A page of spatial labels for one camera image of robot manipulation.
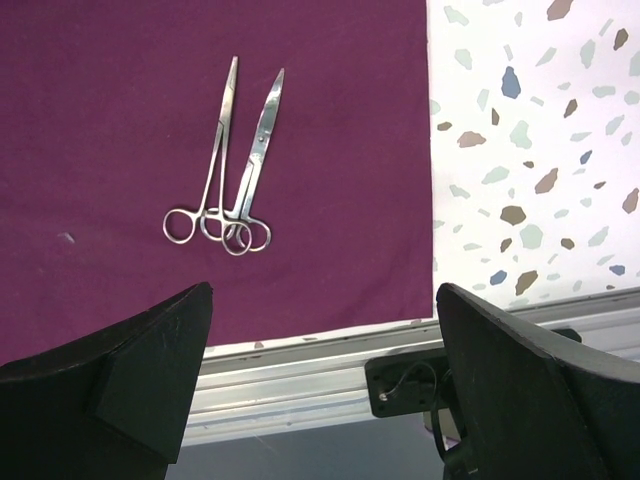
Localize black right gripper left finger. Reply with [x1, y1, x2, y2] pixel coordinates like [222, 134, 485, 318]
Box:
[1, 282, 213, 479]

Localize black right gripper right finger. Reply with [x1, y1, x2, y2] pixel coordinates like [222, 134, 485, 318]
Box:
[436, 283, 639, 479]

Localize steel ring-handle hemostat forceps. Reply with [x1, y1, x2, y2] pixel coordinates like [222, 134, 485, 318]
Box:
[162, 56, 246, 253]

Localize steel surgical scissors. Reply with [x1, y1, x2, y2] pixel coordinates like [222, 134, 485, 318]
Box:
[223, 68, 285, 256]

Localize purple cloth wrap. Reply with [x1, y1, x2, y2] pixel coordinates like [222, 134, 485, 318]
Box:
[1, 1, 433, 362]

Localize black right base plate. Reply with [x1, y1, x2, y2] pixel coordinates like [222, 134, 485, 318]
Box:
[365, 321, 585, 429]

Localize aluminium mounting rail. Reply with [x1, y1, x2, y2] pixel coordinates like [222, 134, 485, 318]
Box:
[182, 289, 639, 447]

